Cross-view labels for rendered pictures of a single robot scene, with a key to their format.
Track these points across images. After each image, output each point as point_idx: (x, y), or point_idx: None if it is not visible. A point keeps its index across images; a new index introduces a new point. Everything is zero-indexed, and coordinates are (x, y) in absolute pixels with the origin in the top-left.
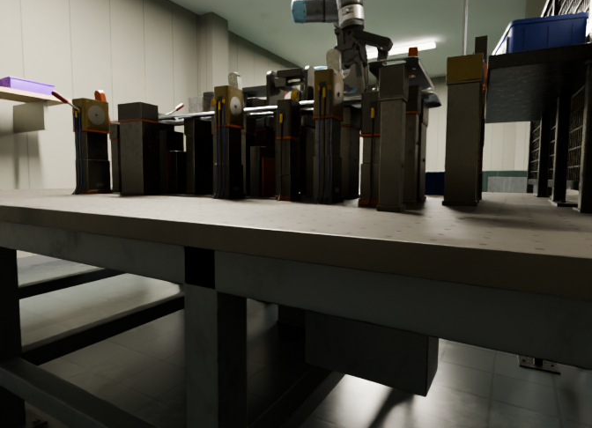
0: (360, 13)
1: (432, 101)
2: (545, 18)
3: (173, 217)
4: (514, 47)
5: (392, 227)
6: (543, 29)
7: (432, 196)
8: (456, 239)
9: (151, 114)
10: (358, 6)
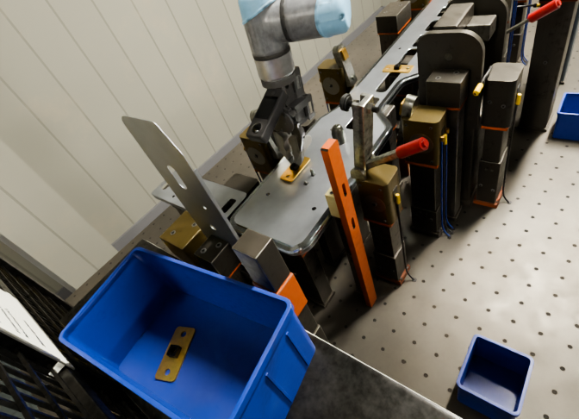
0: (258, 72)
1: (289, 239)
2: (105, 285)
3: (211, 171)
4: (155, 272)
5: (158, 237)
6: (117, 291)
7: (403, 346)
8: (130, 249)
9: (388, 28)
10: (254, 62)
